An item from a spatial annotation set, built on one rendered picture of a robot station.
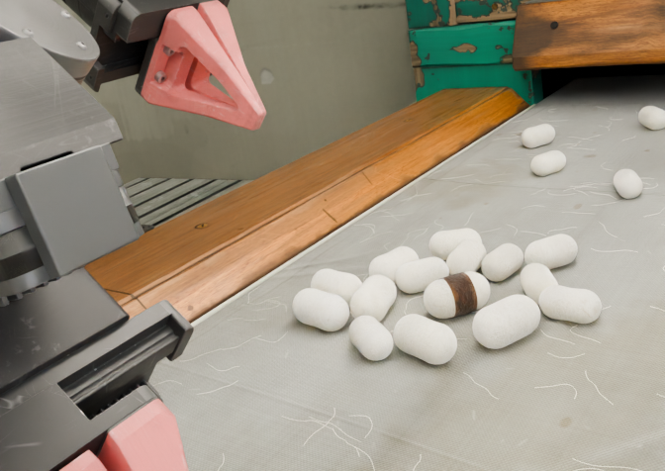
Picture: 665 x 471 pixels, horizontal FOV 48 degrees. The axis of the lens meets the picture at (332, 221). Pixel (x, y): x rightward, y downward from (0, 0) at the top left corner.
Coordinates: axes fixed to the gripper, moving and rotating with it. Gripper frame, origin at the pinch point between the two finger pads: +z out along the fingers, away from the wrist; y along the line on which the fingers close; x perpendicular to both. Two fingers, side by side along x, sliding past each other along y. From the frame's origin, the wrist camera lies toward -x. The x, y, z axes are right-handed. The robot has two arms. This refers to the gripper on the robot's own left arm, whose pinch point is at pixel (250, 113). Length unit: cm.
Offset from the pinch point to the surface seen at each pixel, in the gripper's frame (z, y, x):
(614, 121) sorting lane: 14.8, 42.5, 2.7
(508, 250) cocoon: 16.9, 5.1, -1.4
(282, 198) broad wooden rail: 0.7, 9.0, 11.3
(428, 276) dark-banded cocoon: 14.6, 1.5, 1.3
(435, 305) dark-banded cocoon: 16.2, -1.9, -0.2
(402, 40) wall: -41, 128, 52
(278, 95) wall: -64, 125, 87
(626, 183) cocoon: 19.5, 19.3, -3.2
